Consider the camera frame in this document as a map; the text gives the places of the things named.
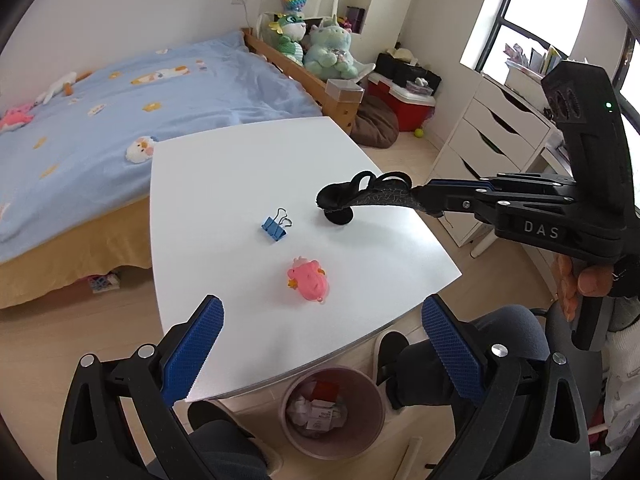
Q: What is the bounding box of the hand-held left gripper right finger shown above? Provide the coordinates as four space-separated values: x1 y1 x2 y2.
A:
421 294 592 480

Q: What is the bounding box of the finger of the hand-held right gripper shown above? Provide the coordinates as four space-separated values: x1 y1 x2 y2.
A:
427 172 576 198
411 185 516 226

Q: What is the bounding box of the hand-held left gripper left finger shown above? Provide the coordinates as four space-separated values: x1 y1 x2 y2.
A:
57 295 225 480

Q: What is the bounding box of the black cloth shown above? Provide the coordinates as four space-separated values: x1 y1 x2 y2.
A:
317 171 423 213

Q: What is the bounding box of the pink waste bin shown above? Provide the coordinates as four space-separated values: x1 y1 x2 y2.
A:
279 366 388 461

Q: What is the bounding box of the person's right hand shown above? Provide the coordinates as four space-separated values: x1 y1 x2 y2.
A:
554 254 617 322

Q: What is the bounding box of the person's right leg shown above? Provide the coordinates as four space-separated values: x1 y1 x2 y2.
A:
387 305 551 411

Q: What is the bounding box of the person's leg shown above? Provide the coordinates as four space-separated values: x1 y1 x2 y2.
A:
387 305 551 411
189 417 271 480

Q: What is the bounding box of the white drawer cabinet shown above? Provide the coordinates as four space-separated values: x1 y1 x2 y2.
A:
430 74 563 247

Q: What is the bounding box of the person's right slipper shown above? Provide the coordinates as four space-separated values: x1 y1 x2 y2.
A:
372 330 411 411

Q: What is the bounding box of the person's slipper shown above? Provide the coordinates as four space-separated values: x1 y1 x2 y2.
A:
372 330 411 411
186 399 281 473

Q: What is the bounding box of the person's left slipper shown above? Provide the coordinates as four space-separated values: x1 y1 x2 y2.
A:
186 399 281 473

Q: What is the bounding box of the red cooler box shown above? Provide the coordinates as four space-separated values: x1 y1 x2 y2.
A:
367 72 436 133

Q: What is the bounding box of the brown bean bag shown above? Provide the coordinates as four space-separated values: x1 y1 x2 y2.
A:
350 95 400 150

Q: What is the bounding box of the person's left leg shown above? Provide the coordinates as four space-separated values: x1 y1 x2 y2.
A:
189 417 271 480

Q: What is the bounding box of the colourful flat box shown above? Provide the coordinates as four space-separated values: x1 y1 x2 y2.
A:
89 272 122 293

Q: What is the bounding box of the row of books and papers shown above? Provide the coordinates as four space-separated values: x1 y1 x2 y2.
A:
502 42 568 91

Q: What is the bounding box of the black bag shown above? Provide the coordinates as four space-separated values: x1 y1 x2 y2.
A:
375 52 443 97

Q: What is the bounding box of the light pink toy figure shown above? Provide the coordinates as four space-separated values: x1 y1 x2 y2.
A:
286 256 331 305

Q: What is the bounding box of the clear plastic box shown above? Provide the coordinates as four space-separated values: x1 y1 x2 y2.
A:
325 79 365 103

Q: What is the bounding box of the blue binder clip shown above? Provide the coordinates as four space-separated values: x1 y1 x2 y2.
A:
261 207 295 243

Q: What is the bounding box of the yellow bed skirt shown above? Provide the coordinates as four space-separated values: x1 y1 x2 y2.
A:
0 192 153 311

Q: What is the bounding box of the white patterned cloth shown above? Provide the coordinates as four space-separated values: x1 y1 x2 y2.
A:
602 330 640 461

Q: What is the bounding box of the teal dinosaur plush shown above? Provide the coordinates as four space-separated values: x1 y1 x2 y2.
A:
302 16 358 81

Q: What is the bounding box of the green dragon plush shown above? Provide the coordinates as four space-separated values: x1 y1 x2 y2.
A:
267 12 307 66

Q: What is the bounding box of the blue bed blanket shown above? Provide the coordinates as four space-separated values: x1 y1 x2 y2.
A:
0 30 321 256

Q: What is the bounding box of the pink plush toy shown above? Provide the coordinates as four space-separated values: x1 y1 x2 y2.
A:
0 104 35 132

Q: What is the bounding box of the white goose plush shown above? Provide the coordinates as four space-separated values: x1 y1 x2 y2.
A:
36 71 92 106

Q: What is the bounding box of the wooden bed frame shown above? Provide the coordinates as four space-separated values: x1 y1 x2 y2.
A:
242 27 361 136

